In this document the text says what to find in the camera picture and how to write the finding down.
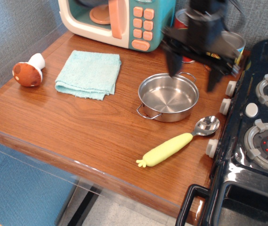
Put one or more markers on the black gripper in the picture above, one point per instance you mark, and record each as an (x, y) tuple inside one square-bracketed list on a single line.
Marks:
[(193, 43)]

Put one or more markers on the light blue napkin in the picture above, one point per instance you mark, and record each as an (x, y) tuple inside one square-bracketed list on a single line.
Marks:
[(89, 75)]

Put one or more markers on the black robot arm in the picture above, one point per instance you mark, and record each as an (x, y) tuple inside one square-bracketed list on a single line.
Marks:
[(207, 8)]

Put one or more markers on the small steel pot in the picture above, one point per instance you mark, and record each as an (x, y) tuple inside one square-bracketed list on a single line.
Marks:
[(167, 99)]

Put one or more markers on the pineapple slices can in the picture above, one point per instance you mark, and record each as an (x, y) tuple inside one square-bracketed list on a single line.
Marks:
[(236, 43)]

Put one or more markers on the tomato sauce can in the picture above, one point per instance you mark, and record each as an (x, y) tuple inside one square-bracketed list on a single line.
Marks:
[(181, 22)]

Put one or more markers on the teal toy microwave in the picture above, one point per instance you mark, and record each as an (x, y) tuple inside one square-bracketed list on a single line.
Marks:
[(132, 24)]

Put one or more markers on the dark blue toy stove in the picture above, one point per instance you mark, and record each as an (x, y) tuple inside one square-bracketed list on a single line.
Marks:
[(238, 192)]

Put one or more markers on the brown plush mushroom toy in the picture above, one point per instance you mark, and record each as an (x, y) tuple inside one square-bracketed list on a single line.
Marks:
[(29, 74)]

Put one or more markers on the spoon with yellow-green handle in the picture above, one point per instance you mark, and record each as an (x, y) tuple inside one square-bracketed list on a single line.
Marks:
[(204, 127)]

